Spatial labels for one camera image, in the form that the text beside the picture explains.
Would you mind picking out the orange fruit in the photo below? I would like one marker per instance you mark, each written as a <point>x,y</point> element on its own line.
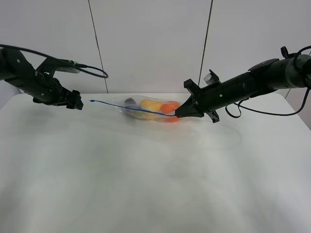
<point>169,108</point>

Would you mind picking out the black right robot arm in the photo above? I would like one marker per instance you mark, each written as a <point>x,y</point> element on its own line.
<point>293,71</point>

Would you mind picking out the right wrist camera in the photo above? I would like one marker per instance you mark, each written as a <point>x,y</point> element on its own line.
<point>209,79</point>

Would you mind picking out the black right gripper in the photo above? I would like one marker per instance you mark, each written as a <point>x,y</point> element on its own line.
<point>203,101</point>

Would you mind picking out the purple eggplant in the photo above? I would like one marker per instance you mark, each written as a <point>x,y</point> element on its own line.
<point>130,103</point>

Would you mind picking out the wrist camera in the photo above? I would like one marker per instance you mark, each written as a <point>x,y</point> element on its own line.
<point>51,66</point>
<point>209,79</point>

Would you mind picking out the clear zip bag blue strip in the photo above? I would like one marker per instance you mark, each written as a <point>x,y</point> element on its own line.
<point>118,104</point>

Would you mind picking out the yellow pear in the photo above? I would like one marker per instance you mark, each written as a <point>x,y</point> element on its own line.
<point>151,105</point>

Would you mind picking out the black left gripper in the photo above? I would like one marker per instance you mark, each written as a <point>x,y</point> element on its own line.
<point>57,95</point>

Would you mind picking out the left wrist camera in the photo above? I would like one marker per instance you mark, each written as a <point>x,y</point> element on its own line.
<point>51,66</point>

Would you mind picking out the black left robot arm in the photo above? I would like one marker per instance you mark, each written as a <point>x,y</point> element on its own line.
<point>39,83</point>

